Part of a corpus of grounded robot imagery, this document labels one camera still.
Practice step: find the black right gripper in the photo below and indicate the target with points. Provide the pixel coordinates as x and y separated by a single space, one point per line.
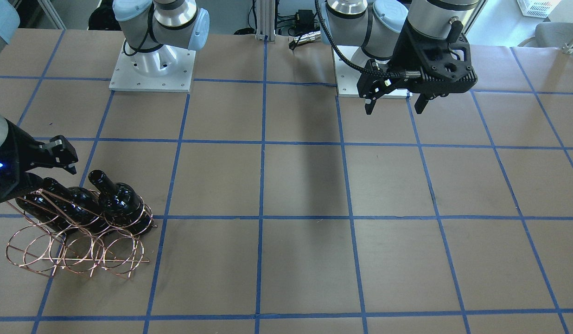
13 147

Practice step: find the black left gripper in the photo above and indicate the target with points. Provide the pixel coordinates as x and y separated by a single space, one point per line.
401 56

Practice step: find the dark glass wine bottle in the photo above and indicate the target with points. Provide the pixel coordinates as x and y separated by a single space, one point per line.
77 203

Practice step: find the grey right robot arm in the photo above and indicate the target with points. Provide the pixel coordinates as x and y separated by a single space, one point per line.
150 24

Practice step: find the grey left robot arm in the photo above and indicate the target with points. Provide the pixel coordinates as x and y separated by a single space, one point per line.
358 30

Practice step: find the dark bottle in rack rear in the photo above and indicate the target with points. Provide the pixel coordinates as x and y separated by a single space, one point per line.
46 213

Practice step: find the dark bottle in rack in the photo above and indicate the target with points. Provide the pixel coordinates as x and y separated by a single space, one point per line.
46 213
121 204

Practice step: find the dark bottle in rack front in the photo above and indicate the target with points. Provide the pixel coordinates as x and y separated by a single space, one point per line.
121 204

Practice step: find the copper wire wine rack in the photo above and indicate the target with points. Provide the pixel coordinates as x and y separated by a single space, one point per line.
37 248

